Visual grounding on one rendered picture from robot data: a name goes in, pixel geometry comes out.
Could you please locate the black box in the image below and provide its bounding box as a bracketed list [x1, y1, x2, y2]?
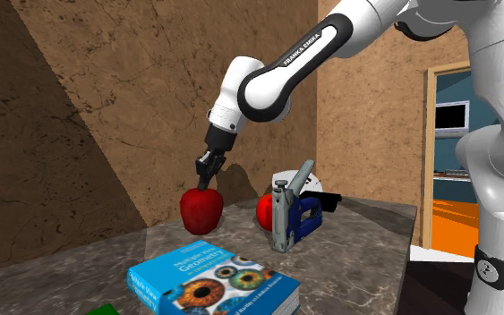
[301, 190, 344, 214]

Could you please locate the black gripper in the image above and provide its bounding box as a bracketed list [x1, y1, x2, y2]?
[194, 123, 239, 192]

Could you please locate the green flat object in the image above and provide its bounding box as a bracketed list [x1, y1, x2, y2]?
[84, 302, 121, 315]

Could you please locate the small red apple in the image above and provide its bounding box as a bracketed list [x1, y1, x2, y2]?
[255, 193, 275, 232]

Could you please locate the wooden door frame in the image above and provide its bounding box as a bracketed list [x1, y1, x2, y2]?
[420, 60, 472, 251]

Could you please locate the white framed black screen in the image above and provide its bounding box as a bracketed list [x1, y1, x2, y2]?
[434, 100, 471, 134]

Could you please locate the blue book with eye pictures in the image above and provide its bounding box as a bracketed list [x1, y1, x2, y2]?
[126, 239, 302, 315]

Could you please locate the large red apple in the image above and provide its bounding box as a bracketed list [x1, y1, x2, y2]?
[179, 187, 225, 235]

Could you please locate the grey and blue staple gun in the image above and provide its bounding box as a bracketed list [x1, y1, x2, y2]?
[270, 159, 324, 254]

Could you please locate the white round dial scale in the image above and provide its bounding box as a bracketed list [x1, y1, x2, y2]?
[272, 169, 324, 199]

